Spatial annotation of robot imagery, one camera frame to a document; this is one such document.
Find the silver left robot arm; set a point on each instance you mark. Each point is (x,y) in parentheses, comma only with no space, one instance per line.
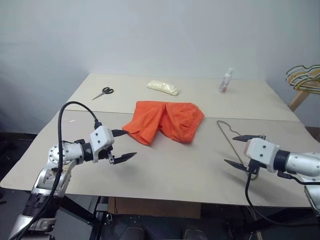
(58,156)

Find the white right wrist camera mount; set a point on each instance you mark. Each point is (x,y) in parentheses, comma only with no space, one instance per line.
(262,152)

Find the stack of hangers on rack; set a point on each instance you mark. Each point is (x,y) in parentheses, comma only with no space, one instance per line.
(303,83)

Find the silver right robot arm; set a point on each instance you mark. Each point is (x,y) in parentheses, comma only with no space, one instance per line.
(302,163)

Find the orange shorts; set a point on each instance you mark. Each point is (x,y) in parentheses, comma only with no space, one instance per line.
(167,122)

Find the brown cardboard box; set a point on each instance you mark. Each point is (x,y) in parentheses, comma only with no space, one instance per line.
(155,207)

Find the wooden stand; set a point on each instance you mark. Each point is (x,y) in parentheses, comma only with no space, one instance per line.
(298,100)

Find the clear bag of white bits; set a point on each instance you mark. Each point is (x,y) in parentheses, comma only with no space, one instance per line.
(162,87)

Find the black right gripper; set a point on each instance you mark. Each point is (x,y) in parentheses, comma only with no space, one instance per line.
(255,167)

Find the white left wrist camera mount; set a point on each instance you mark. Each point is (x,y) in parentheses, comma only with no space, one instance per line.
(100,140)

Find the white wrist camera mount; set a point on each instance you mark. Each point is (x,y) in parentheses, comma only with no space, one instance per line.
(262,152)
(100,140)

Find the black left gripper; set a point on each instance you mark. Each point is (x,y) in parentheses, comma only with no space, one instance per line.
(106,153)

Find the black metal table frame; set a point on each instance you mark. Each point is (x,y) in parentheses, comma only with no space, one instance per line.
(82,215)

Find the white spray bottle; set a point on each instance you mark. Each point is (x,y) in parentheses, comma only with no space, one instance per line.
(225,81)

